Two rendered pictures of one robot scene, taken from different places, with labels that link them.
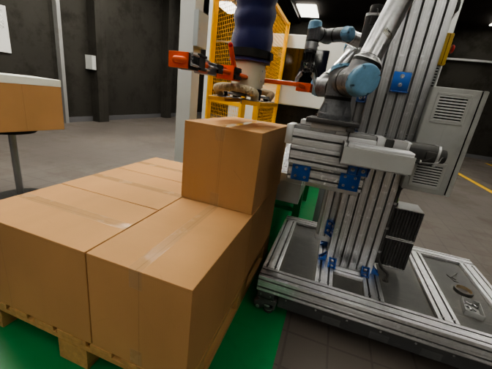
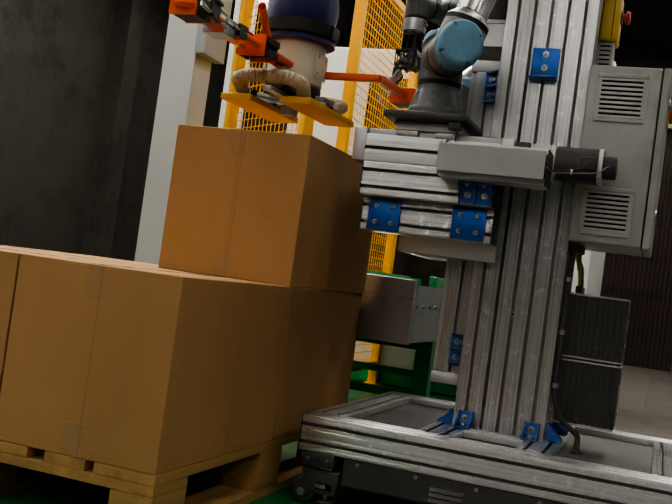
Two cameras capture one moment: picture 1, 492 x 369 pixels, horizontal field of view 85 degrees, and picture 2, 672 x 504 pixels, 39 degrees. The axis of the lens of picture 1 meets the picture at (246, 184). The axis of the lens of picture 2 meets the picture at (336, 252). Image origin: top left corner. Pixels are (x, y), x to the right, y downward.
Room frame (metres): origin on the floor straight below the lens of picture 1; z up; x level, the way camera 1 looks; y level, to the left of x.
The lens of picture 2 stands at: (-1.23, -0.29, 0.58)
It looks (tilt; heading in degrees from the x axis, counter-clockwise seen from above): 2 degrees up; 3
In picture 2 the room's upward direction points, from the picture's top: 8 degrees clockwise
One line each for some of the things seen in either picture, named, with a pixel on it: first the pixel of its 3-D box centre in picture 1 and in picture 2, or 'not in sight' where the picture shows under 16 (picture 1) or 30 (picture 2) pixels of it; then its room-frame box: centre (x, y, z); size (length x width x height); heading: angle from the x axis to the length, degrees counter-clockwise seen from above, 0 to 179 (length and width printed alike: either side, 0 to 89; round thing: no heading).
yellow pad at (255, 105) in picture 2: (229, 96); (261, 103); (1.60, 0.15, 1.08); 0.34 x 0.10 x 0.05; 161
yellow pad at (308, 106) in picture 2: (261, 100); (319, 107); (1.54, -0.03, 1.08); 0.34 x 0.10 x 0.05; 161
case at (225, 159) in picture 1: (240, 157); (278, 215); (1.56, 0.05, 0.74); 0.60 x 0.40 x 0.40; 162
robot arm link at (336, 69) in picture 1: (342, 80); (443, 58); (1.29, -0.36, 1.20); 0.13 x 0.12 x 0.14; 10
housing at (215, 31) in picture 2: (205, 68); (220, 27); (1.13, 0.21, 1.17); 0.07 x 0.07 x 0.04; 71
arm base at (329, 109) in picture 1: (335, 107); (437, 101); (1.29, -0.36, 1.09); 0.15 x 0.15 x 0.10
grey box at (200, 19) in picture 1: (200, 30); (214, 25); (2.89, 0.62, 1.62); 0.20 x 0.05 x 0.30; 164
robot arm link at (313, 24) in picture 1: (314, 31); (418, 3); (1.75, -0.27, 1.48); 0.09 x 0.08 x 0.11; 132
